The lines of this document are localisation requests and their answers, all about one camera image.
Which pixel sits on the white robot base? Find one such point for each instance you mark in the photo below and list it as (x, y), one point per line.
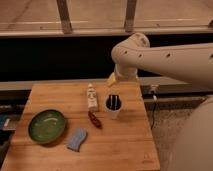
(193, 149)

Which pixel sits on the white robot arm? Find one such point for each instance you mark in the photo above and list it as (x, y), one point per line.
(189, 63)

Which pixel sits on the green ceramic bowl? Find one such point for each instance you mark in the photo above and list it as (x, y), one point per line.
(46, 126)

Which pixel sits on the white cup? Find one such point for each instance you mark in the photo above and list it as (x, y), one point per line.
(113, 106)

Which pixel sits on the white tube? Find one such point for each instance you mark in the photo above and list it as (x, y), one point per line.
(92, 98)

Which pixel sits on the blue sponge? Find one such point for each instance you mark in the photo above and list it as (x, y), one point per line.
(77, 138)

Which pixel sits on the metal frame post right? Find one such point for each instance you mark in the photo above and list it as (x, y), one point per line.
(130, 15)

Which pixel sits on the metal frame post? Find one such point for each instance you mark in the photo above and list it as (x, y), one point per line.
(64, 16)
(130, 15)

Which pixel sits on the metal frame post left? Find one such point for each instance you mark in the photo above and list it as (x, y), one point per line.
(64, 16)

